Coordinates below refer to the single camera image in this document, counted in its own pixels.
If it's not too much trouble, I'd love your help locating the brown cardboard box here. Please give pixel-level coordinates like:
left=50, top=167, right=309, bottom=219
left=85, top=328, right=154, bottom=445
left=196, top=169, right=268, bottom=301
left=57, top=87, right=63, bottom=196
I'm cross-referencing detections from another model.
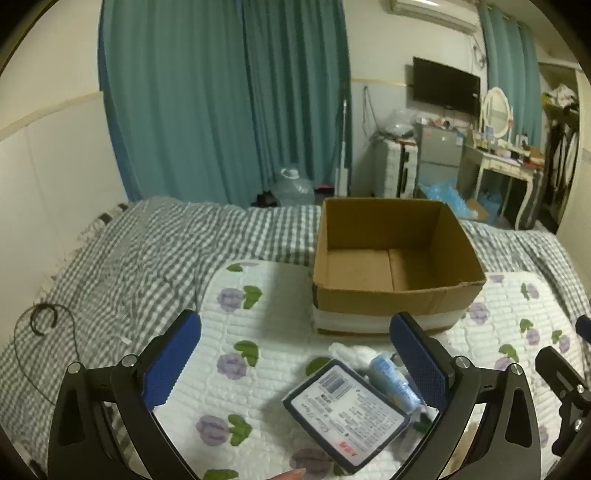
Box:
left=311, top=198, right=487, bottom=335

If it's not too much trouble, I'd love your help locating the silver mini fridge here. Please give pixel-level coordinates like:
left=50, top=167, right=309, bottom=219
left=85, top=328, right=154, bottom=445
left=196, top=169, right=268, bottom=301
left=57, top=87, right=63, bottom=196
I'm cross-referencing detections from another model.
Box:
left=415, top=124, right=464, bottom=197

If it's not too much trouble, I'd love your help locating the teal right curtain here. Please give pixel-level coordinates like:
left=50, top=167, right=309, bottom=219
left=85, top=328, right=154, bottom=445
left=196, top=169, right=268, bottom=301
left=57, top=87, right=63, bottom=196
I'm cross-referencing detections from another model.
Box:
left=478, top=1, right=542, bottom=147

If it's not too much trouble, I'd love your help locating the teal curtain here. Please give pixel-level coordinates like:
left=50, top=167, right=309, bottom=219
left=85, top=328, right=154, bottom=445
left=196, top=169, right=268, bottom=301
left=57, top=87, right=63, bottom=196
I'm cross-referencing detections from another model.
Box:
left=98, top=1, right=352, bottom=207
left=478, top=1, right=542, bottom=147

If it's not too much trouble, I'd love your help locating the white dressing table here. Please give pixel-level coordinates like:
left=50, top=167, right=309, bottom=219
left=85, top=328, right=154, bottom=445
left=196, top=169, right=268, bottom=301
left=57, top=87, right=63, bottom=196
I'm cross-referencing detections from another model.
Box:
left=457, top=146, right=544, bottom=230

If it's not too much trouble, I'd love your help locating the black cable on bed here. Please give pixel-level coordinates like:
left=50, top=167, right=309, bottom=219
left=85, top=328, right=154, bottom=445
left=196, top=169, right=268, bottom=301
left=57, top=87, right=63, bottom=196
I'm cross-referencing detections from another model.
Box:
left=12, top=301, right=79, bottom=370

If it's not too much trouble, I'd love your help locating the grey checked bed cover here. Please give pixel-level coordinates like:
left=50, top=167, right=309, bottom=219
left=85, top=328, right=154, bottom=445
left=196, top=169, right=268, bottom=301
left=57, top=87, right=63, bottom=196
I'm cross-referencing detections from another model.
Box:
left=1, top=198, right=590, bottom=467

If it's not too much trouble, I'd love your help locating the white floral quilted pad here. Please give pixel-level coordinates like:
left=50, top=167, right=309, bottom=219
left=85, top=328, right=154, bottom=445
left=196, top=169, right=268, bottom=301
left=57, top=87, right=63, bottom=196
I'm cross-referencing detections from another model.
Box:
left=155, top=262, right=587, bottom=479

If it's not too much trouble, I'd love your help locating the oval vanity mirror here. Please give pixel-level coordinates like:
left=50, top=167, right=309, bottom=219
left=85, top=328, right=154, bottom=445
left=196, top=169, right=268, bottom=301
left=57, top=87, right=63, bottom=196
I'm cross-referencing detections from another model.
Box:
left=479, top=87, right=513, bottom=139

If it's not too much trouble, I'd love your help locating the black wall television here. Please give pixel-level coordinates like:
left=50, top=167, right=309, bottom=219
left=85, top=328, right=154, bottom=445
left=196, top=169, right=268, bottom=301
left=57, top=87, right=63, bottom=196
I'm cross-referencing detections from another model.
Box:
left=412, top=57, right=481, bottom=117

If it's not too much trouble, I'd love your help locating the blue plastic bag pile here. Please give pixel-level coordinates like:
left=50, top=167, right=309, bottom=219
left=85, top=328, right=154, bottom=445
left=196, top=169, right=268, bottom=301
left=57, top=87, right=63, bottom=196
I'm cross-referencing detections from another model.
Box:
left=420, top=179, right=478, bottom=220

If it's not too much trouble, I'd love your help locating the white louvered wardrobe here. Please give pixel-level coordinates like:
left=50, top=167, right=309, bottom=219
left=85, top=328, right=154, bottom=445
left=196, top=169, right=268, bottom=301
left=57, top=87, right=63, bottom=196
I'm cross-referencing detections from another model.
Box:
left=555, top=64, right=591, bottom=259

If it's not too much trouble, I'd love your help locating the clear water jug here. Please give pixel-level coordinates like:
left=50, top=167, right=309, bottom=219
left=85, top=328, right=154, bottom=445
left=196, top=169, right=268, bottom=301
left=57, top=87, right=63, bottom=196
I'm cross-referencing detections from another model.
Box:
left=271, top=167, right=315, bottom=207

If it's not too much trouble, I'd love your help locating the light blue tissue pack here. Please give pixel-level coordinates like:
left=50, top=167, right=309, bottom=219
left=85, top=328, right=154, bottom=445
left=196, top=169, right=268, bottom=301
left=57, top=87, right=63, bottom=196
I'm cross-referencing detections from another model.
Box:
left=369, top=355, right=421, bottom=414

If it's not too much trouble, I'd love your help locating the white air conditioner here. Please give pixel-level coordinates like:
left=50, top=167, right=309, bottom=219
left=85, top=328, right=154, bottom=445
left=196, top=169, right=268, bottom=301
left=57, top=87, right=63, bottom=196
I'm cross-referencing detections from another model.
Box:
left=389, top=0, right=480, bottom=35

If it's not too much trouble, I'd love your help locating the dark blue tissue pack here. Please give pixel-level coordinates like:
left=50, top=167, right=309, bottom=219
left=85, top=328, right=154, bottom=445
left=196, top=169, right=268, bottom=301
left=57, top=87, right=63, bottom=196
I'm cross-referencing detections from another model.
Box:
left=283, top=359, right=411, bottom=474

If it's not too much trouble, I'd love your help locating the white suitcase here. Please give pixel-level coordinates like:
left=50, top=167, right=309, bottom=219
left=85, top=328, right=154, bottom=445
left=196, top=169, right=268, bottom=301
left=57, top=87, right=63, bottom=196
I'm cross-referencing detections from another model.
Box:
left=373, top=137, right=419, bottom=198

